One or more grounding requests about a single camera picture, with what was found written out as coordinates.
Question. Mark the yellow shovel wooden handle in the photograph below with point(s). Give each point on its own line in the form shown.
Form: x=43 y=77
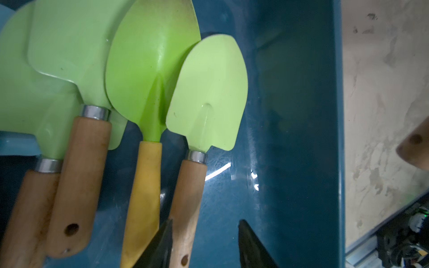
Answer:
x=414 y=149

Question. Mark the light blue shovel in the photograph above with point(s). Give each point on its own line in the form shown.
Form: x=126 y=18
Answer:
x=16 y=136

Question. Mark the bright green shovel yellow handle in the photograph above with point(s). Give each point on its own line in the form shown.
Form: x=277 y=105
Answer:
x=142 y=69

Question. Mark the teal plastic storage box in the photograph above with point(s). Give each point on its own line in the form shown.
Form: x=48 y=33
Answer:
x=285 y=174

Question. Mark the light green shovel wooden handle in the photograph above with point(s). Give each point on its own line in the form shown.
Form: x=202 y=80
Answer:
x=45 y=107

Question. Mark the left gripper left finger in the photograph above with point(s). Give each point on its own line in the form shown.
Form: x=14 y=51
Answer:
x=158 y=252

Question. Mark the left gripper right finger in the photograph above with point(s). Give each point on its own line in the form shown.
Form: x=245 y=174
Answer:
x=253 y=253

